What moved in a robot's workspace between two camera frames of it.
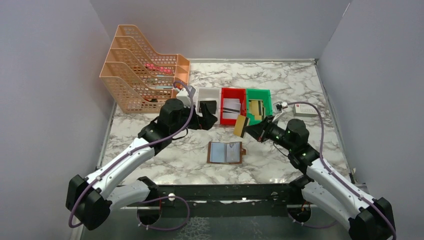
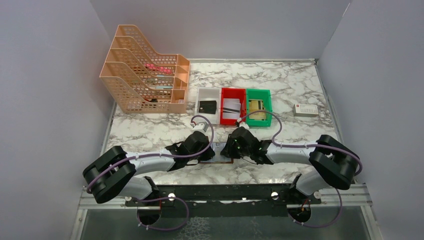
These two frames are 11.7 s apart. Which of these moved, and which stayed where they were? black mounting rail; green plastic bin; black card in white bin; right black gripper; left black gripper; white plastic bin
Moved: right black gripper; left black gripper
Stayed: black mounting rail; green plastic bin; white plastic bin; black card in white bin
